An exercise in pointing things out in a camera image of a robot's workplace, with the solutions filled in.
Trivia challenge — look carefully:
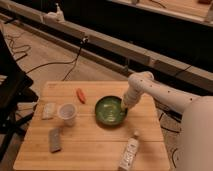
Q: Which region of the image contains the grey rectangular block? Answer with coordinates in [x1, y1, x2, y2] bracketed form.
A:
[49, 128, 61, 153]

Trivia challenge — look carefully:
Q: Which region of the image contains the white tube bottle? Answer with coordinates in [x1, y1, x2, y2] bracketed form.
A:
[118, 131, 139, 171]

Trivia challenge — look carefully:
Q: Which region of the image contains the long metal rail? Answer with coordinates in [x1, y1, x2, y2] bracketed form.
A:
[0, 0, 213, 86]

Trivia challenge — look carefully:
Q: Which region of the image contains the white device on rail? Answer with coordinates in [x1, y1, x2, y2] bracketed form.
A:
[44, 4, 65, 22]

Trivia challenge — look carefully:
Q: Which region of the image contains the white sponge block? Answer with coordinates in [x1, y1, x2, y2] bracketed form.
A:
[42, 103, 55, 120]

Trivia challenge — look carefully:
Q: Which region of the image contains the orange carrot piece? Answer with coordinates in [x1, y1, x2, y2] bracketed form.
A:
[76, 88, 86, 104]

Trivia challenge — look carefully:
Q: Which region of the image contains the black chair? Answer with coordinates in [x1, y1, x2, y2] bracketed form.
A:
[0, 31, 38, 162]

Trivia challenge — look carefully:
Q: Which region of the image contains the green ceramic bowl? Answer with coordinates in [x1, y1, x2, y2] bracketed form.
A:
[95, 96, 128, 126]

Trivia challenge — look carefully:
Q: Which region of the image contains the clear plastic cup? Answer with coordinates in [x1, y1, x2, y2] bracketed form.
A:
[57, 103, 77, 126]

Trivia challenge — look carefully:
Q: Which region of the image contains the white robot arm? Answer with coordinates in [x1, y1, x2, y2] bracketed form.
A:
[121, 71, 213, 171]

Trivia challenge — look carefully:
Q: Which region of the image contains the black floor cable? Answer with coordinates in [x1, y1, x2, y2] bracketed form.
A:
[25, 36, 90, 82]

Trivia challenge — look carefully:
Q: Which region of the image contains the black cable coil right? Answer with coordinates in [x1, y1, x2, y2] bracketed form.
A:
[158, 109, 185, 161]

